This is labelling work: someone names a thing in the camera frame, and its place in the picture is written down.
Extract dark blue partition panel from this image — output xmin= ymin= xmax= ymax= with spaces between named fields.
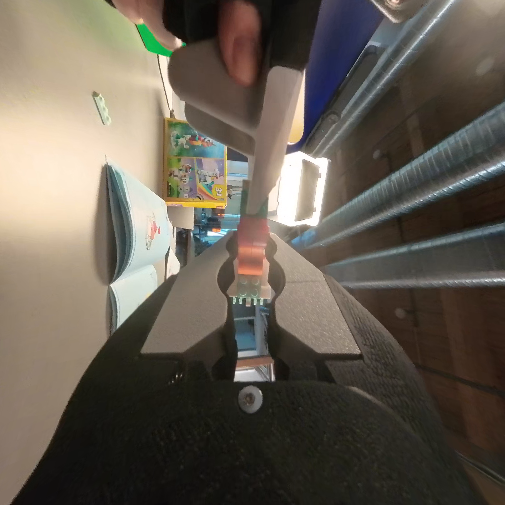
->
xmin=304 ymin=0 xmax=383 ymax=139

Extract silver ceiling duct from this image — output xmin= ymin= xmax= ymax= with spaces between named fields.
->
xmin=306 ymin=0 xmax=474 ymax=147
xmin=308 ymin=103 xmax=505 ymax=247
xmin=324 ymin=221 xmax=505 ymax=290

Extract pale green lego plate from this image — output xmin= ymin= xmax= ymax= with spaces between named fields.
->
xmin=92 ymin=90 xmax=112 ymax=126

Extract green plastic bin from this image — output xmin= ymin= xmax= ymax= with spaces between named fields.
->
xmin=134 ymin=22 xmax=176 ymax=58

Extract pale blue instruction booklet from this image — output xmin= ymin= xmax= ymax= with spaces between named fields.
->
xmin=104 ymin=156 xmax=182 ymax=336

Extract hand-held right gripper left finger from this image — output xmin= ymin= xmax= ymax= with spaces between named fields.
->
xmin=140 ymin=232 xmax=238 ymax=363

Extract person's left hand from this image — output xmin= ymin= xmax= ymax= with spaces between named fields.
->
xmin=104 ymin=0 xmax=264 ymax=87

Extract teal and white lego brick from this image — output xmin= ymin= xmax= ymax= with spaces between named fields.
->
xmin=241 ymin=179 xmax=269 ymax=219

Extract yellow lego set box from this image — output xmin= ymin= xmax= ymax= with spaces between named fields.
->
xmin=163 ymin=117 xmax=229 ymax=210

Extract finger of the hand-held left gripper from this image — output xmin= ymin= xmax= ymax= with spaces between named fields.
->
xmin=245 ymin=66 xmax=305 ymax=218

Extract bright studio light panel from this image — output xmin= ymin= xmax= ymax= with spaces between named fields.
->
xmin=278 ymin=152 xmax=330 ymax=227

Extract red and white lego build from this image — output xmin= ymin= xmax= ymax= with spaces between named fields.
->
xmin=228 ymin=215 xmax=275 ymax=307

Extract dark grey box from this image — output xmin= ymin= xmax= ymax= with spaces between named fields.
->
xmin=168 ymin=205 xmax=194 ymax=229

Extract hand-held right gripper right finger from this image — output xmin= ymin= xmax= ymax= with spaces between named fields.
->
xmin=267 ymin=233 xmax=363 ymax=362

